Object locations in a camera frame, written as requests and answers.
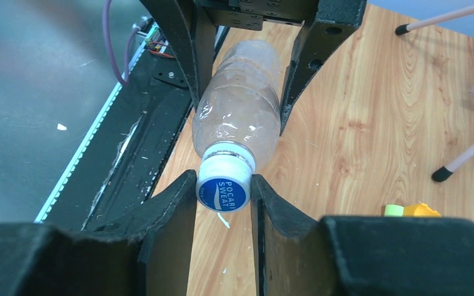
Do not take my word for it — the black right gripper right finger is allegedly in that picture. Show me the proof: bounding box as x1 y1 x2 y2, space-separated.
251 175 474 295

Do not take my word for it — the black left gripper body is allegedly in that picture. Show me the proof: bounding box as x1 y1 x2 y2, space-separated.
199 0 318 31

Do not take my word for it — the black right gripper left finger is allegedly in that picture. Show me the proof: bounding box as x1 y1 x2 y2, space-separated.
0 170 197 295

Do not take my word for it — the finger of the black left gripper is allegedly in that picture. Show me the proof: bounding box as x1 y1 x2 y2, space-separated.
140 0 216 108
280 0 367 132

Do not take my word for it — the blue Pocari Sweat cap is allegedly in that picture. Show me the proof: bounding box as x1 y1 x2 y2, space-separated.
196 155 252 213

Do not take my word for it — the yellow green toy block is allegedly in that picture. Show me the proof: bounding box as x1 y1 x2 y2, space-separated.
383 203 441 217

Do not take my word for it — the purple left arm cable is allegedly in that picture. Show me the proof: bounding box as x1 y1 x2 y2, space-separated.
102 0 141 87

